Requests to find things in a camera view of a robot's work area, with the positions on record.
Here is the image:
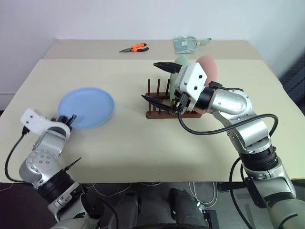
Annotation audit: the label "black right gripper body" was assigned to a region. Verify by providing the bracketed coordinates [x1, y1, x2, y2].
[169, 92, 191, 115]

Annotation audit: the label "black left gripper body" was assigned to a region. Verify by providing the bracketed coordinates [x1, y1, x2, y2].
[57, 114, 72, 127]

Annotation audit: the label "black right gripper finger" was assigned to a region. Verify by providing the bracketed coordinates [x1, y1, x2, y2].
[141, 94, 175, 113]
[153, 61, 183, 73]

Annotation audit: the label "blue round plate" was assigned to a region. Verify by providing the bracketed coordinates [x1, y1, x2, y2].
[58, 87, 116, 130]

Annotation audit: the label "brown wooden dish rack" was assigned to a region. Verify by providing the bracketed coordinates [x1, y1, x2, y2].
[145, 78, 203, 119]

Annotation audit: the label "green round plate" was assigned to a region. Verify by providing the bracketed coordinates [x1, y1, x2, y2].
[168, 55, 191, 107]

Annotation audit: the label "clear greenish plastic bag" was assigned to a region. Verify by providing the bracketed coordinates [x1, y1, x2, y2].
[173, 35, 198, 54]

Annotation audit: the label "pink round plate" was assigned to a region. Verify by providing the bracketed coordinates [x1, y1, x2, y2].
[193, 54, 219, 115]

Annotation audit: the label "dark rounded shape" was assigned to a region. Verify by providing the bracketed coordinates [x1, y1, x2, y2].
[114, 190, 143, 229]
[168, 187, 205, 229]

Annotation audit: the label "dark ribbed object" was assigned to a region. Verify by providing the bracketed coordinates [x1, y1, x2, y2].
[278, 51, 305, 101]

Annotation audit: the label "black box under table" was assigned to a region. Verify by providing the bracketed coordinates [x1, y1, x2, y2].
[202, 209, 219, 229]

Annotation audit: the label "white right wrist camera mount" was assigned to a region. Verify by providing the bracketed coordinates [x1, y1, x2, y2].
[174, 62, 207, 112]

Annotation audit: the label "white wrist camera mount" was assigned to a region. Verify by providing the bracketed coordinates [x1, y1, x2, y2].
[174, 62, 207, 112]
[20, 108, 71, 135]

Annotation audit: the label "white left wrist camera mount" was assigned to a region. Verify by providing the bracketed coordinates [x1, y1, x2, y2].
[20, 108, 71, 135]

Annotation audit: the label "orange handled pliers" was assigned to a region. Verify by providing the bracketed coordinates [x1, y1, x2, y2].
[118, 42, 150, 53]

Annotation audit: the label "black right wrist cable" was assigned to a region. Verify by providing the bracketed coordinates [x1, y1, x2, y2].
[177, 112, 279, 136]

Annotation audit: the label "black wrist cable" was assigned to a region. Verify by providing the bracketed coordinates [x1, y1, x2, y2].
[4, 127, 31, 183]
[177, 112, 279, 136]

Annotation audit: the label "black cable tie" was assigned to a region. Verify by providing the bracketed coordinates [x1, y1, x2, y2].
[64, 156, 82, 171]

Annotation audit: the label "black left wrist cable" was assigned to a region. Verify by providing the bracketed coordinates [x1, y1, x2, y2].
[4, 127, 31, 183]

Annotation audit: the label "white floor cables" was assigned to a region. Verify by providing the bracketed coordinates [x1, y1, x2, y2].
[189, 182, 218, 208]

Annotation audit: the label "black right upper arm cable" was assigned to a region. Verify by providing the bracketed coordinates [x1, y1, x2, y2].
[229, 157, 251, 229]

